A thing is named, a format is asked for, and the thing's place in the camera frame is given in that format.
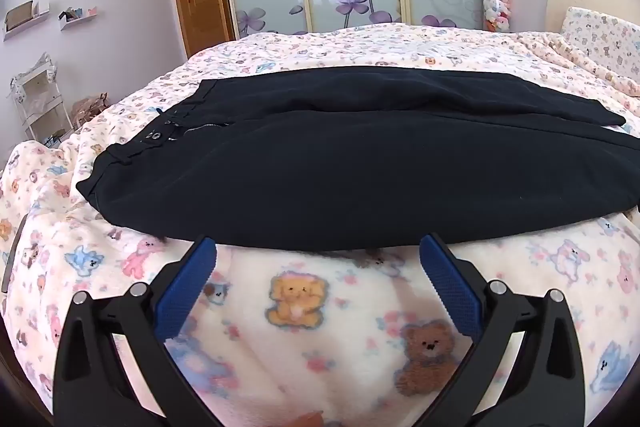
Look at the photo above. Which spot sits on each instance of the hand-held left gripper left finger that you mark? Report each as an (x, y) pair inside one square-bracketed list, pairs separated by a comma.
[(187, 287)]

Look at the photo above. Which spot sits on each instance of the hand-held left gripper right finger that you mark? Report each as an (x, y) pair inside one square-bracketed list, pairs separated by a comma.
[(450, 287)]

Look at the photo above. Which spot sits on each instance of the black pants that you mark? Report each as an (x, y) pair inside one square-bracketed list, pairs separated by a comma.
[(320, 177)]

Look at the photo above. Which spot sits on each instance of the teddy bear printed blanket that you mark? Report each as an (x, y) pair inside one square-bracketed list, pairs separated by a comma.
[(330, 357)]

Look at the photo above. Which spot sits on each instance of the tan soft bundle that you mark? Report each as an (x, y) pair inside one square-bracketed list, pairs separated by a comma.
[(90, 109)]

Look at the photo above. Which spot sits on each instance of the teddy bear printed pillow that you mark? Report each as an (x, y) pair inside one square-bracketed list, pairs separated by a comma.
[(600, 42)]

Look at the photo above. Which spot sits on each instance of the wall shelf with small items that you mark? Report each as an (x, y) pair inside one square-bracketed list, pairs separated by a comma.
[(77, 16)]

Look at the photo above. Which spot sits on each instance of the wall shelf with tan box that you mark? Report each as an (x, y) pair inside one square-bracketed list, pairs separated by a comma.
[(22, 19)]

